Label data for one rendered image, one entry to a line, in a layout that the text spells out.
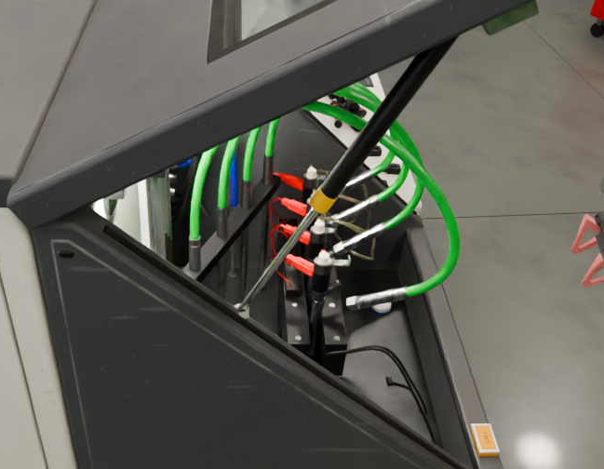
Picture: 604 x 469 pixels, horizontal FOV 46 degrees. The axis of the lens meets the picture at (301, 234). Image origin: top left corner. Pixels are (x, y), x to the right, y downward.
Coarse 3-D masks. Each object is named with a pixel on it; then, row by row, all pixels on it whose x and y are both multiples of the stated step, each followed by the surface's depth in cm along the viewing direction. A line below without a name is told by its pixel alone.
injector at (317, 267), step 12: (324, 276) 111; (312, 288) 114; (324, 288) 113; (336, 288) 114; (312, 300) 116; (324, 300) 116; (312, 312) 118; (312, 324) 119; (312, 336) 120; (312, 348) 122
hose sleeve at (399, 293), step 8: (392, 288) 99; (400, 288) 98; (360, 296) 102; (368, 296) 101; (376, 296) 100; (384, 296) 99; (392, 296) 99; (400, 296) 98; (360, 304) 102; (368, 304) 101; (376, 304) 101
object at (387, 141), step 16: (320, 112) 86; (336, 112) 85; (384, 144) 86; (400, 144) 86; (208, 160) 96; (416, 160) 86; (432, 192) 87; (192, 208) 102; (448, 208) 88; (192, 224) 104; (448, 224) 89; (192, 240) 106; (448, 256) 92; (448, 272) 93; (416, 288) 97; (432, 288) 96
